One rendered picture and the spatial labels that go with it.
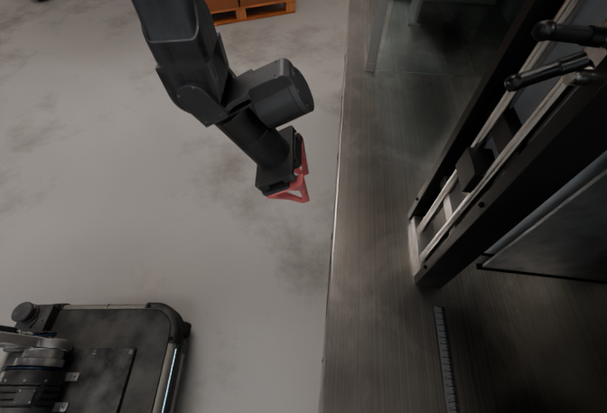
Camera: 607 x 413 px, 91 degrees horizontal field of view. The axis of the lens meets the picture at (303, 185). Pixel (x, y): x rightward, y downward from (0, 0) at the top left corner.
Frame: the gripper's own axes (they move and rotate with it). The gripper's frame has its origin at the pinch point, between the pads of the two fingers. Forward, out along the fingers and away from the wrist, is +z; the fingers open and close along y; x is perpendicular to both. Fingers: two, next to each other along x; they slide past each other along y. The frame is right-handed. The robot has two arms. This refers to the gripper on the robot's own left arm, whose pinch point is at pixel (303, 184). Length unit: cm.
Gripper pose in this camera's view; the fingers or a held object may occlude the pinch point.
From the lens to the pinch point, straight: 52.2
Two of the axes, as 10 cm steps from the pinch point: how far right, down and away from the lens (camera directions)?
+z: 4.9, 5.1, 7.0
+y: -0.1, -8.1, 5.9
